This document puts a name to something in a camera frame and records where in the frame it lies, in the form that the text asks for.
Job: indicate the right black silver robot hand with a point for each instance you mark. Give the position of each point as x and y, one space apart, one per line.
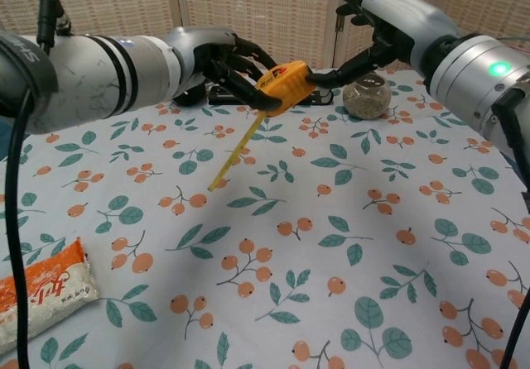
406 21

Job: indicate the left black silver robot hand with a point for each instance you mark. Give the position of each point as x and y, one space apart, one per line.
194 50

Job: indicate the yellow tape measure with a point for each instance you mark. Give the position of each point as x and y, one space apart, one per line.
290 85

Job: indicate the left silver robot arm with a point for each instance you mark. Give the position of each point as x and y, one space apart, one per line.
95 75

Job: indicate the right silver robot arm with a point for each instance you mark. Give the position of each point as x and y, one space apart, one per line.
468 79

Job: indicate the plush doll with black head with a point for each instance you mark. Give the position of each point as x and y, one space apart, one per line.
190 96

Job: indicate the metal screen hinge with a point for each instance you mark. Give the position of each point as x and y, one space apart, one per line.
339 19

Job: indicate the woven folding screen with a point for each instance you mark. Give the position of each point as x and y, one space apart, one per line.
256 5

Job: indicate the round glass jar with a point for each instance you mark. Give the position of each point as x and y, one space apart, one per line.
366 98

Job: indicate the black folding stand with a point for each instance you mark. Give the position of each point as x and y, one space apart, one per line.
319 97

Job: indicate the floral print tablecloth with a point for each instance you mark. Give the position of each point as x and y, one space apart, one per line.
290 228

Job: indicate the orange white snack bag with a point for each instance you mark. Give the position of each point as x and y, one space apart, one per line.
45 294

